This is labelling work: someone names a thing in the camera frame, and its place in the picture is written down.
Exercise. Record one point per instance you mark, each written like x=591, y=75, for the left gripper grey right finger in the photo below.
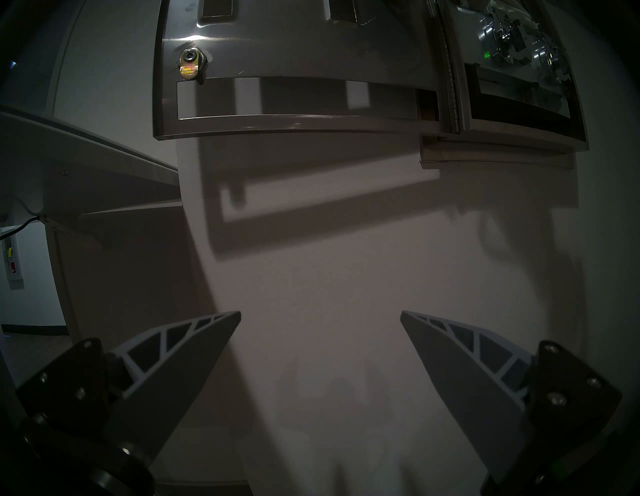
x=470, y=380

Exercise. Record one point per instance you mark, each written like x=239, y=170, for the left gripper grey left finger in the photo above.
x=165, y=380

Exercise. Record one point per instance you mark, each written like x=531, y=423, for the stainless steel dispenser door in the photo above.
x=300, y=50

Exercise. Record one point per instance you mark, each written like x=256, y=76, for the stainless steel dispenser cabinet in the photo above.
x=500, y=142

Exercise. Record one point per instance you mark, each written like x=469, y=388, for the chrome dispensing lever mechanism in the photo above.
x=507, y=30
x=547, y=47

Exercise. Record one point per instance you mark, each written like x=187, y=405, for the white pedestal table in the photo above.
x=100, y=170

